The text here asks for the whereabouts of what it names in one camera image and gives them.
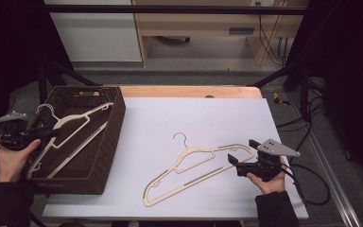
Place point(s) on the black metal stand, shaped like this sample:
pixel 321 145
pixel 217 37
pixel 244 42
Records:
pixel 42 85
pixel 304 91

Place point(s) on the person's left hand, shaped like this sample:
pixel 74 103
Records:
pixel 11 164

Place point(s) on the light wooden desk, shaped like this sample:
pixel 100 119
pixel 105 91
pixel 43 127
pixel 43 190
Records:
pixel 195 23

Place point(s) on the black horizontal frame bar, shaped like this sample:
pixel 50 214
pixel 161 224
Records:
pixel 170 9

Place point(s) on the white table mat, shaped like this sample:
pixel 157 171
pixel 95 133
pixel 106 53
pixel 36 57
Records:
pixel 201 119

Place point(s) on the aluminium rail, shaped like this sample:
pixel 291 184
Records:
pixel 334 186

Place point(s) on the person's right hand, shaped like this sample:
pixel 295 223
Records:
pixel 274 186

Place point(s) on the black curtain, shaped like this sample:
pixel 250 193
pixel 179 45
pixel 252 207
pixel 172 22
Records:
pixel 9 47
pixel 349 63

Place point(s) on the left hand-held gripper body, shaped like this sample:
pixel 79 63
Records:
pixel 15 138

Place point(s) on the cream clothes hanger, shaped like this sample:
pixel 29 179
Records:
pixel 201 179
pixel 75 117

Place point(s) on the yellow and black tool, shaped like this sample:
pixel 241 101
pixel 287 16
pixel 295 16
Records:
pixel 277 99

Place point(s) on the white cabinet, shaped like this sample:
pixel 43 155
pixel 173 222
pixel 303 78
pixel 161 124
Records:
pixel 94 34

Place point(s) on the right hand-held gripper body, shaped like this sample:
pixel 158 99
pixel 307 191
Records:
pixel 272 148

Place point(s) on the brown woven basket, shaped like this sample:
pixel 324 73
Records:
pixel 97 148

